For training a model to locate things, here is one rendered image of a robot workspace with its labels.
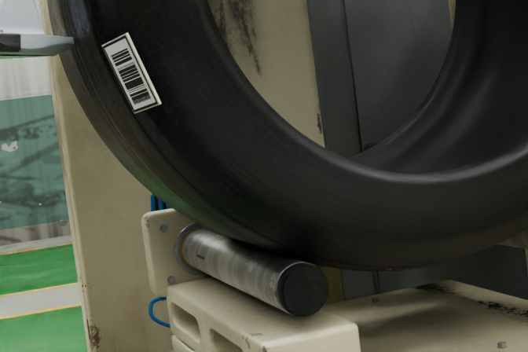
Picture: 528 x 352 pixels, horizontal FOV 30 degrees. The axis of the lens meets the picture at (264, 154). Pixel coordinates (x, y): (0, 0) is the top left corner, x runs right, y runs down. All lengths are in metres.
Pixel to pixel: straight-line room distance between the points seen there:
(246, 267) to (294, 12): 0.41
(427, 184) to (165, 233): 0.40
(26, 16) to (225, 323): 0.32
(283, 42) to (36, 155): 8.77
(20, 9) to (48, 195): 9.11
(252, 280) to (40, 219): 9.10
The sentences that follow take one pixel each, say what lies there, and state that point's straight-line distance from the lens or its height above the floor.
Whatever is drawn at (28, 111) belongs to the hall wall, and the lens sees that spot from 9.93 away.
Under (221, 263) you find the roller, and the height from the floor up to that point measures 0.91.
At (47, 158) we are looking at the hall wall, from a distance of 9.93.
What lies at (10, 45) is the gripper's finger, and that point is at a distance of 0.84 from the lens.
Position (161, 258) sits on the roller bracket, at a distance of 1.14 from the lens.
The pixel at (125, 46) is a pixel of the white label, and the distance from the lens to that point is 0.77.
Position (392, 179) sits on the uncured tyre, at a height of 0.98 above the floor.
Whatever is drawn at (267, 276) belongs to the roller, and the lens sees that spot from 0.85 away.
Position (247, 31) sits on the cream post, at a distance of 1.19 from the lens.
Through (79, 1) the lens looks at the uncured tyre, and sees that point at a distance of 0.82.
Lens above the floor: 1.06
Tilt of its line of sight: 3 degrees down
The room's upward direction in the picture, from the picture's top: 7 degrees counter-clockwise
